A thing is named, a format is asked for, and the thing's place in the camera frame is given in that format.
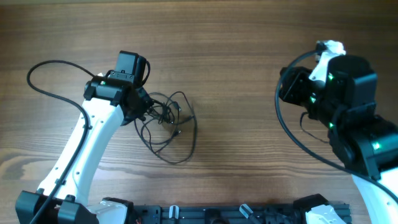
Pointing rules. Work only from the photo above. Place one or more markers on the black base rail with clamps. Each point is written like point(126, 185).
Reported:
point(278, 213)

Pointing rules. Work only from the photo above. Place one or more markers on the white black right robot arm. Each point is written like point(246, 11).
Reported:
point(363, 141)

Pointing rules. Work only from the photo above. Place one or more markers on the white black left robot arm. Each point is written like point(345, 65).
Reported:
point(111, 101)

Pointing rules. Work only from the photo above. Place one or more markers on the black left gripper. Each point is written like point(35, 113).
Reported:
point(137, 106)

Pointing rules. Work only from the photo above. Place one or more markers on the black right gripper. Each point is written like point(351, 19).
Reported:
point(290, 86)

